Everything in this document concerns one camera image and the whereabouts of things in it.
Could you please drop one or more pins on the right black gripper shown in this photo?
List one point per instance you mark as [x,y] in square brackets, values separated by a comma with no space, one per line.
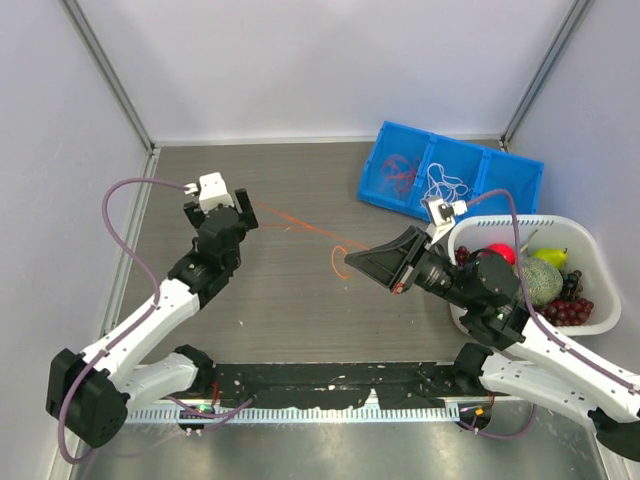
[396,263]

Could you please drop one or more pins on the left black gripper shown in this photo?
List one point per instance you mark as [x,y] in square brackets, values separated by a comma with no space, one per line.
[244,210]

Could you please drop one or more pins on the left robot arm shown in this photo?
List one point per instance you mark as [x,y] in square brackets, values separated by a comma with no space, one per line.
[92,392]

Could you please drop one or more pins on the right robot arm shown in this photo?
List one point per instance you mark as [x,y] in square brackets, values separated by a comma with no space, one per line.
[515,350]

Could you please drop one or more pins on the blue three-compartment bin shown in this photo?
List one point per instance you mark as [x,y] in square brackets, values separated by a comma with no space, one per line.
[406,166]

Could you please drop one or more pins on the red apple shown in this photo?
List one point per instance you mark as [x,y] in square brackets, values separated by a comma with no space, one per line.
[505,250]

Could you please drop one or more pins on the cantaloupe melon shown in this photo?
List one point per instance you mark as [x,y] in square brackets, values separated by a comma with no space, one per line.
[544,282]

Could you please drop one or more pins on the green pear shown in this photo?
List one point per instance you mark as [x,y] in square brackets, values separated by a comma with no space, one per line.
[556,257]

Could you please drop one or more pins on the red grapes bunch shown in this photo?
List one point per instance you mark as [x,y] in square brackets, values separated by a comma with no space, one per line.
[568,313]

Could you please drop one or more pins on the dark grapes bunch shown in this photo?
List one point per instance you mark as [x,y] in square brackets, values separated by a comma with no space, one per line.
[572,287]

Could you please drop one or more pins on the white plastic basket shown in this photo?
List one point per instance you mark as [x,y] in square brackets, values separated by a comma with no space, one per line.
[550,231]

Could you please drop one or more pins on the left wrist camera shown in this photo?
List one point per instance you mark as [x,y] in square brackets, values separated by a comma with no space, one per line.
[210,192]

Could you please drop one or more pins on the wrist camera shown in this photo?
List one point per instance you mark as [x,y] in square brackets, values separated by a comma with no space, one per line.
[442,216]
[210,192]

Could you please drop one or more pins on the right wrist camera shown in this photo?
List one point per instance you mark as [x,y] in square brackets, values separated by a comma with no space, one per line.
[442,216]

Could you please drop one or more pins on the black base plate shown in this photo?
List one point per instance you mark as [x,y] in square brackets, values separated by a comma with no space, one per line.
[339,386]

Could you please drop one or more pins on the slotted cable duct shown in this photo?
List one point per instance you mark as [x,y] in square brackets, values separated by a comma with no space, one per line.
[369,413]

